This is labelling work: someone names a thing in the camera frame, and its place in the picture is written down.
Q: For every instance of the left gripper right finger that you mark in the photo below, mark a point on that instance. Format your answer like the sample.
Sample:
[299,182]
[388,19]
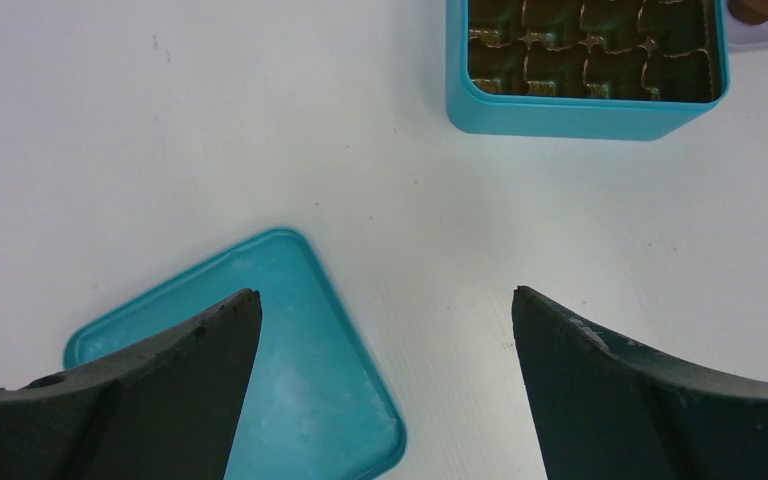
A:
[606,406]

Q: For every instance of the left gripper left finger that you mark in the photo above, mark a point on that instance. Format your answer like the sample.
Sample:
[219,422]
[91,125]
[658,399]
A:
[166,407]

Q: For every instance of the teal chocolate tin box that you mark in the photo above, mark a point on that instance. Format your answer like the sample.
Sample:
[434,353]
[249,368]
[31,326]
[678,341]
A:
[619,70]

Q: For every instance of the brown round chocolate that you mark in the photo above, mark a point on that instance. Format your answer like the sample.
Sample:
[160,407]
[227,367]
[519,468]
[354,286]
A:
[749,12]

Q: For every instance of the teal tin lid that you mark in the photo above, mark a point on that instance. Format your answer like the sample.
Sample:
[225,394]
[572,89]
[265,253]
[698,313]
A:
[316,406]

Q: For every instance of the lilac plastic tray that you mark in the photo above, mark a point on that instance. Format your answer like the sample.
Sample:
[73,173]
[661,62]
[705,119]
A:
[745,37]

